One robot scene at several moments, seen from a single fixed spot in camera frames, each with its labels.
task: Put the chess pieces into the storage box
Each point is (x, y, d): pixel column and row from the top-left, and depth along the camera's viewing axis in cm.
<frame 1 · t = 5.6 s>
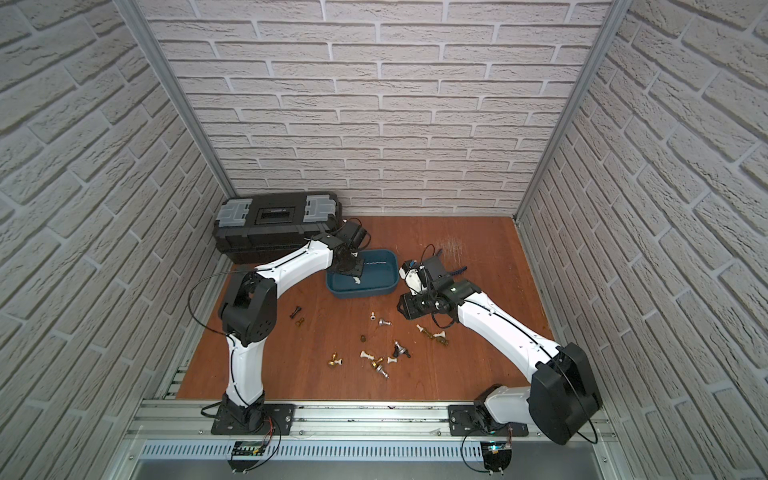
left hand: (359, 264, 96), fingers open
right hand: (407, 305, 82), fingers open
black plastic toolbox: (254, 229, 94), point 17 cm above the table
amber chess piece: (298, 323, 91), on the table
silver chess piece: (382, 323, 91), on the table
gold chess piece: (334, 357, 85), on the table
white chess pawn: (365, 355, 85), point 2 cm above the table
black silver chess piece: (398, 350, 86), on the table
small white chess piece: (391, 360, 85), on the table
small dark chess piece: (363, 338, 89), on the table

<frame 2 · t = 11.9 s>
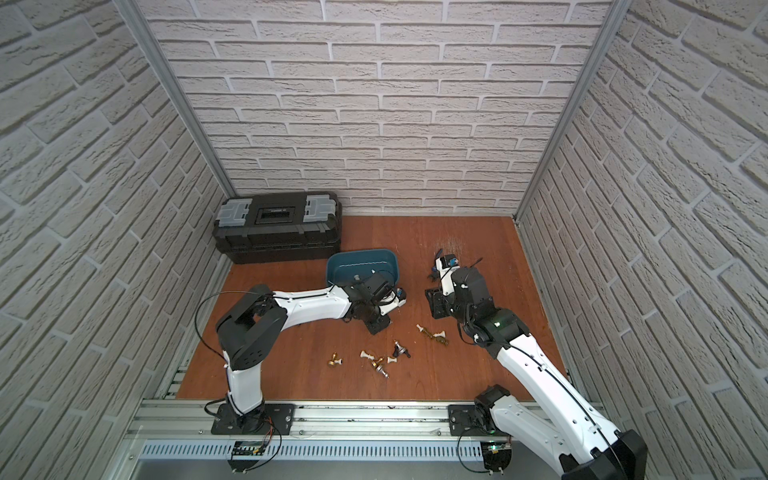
left hand: (387, 319, 91), fingers open
right hand: (436, 290, 77), fingers open
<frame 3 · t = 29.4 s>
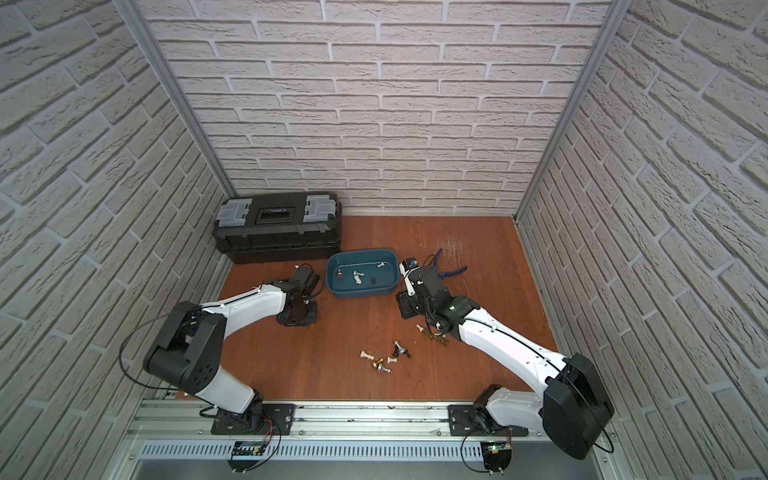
left hand: (310, 314, 92), fingers closed
right hand: (406, 294, 82), fingers open
gold chess piece: (340, 275, 102), point 2 cm above the table
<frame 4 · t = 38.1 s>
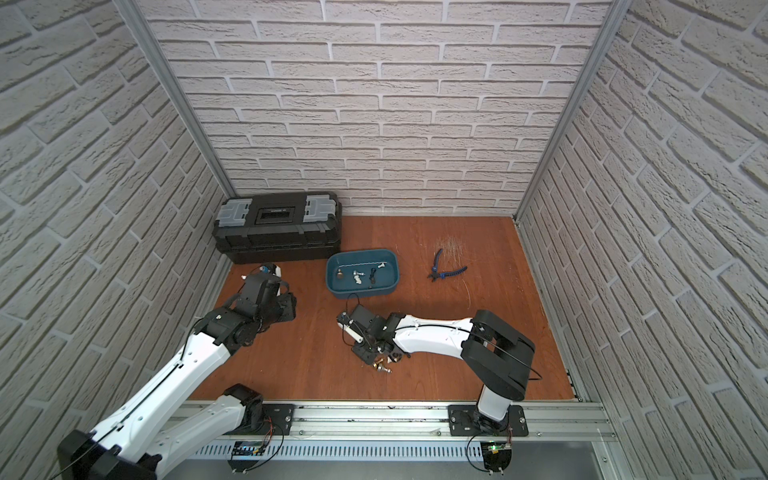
left hand: (292, 295, 79), fingers open
right hand: (365, 342, 85), fingers closed
